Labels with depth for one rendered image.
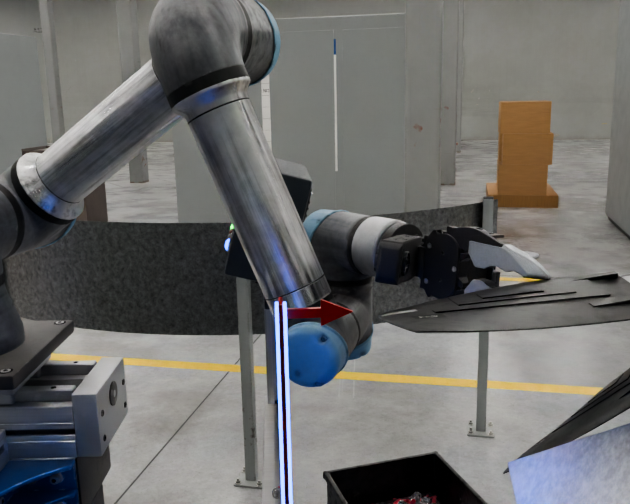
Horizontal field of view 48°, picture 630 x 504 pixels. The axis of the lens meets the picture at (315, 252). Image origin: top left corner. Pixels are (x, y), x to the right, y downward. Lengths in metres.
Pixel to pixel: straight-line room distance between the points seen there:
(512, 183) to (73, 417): 7.99
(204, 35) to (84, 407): 0.50
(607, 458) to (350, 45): 6.14
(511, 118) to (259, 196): 7.94
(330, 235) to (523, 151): 7.85
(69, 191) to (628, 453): 0.78
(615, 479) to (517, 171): 8.09
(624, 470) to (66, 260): 2.25
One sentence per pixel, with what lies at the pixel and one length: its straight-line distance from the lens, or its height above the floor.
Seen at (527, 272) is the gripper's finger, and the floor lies 1.19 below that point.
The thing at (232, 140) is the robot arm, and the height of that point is 1.32.
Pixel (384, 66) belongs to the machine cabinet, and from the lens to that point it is 6.64.
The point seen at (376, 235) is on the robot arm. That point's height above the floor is 1.20.
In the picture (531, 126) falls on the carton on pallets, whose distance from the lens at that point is 8.69.
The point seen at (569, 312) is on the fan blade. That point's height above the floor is 1.19.
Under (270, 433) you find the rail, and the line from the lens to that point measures 1.12.
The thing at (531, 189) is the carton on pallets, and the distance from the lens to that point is 8.77.
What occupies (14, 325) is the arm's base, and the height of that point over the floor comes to 1.07.
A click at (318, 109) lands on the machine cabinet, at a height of 1.22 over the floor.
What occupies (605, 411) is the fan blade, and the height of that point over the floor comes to 1.03.
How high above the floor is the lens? 1.37
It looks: 13 degrees down
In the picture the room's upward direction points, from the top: 1 degrees counter-clockwise
